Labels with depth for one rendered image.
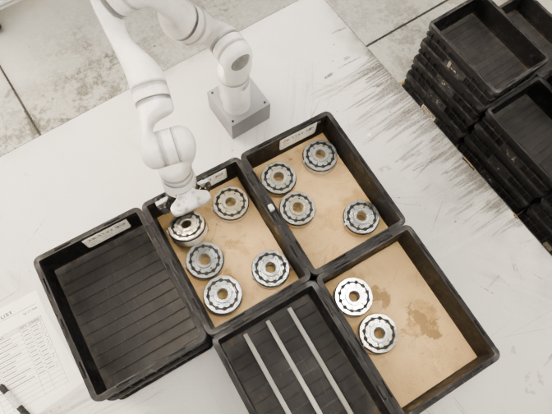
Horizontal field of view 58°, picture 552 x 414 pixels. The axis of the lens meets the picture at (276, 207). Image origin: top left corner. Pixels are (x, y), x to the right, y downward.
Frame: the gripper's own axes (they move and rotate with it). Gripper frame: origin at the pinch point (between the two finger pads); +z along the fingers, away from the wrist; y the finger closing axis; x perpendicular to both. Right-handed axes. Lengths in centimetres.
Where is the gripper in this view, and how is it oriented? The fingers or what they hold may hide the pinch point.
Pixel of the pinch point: (186, 204)
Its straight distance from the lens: 126.9
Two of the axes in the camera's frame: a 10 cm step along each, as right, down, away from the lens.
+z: -0.5, 3.5, 9.3
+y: -8.7, 4.4, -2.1
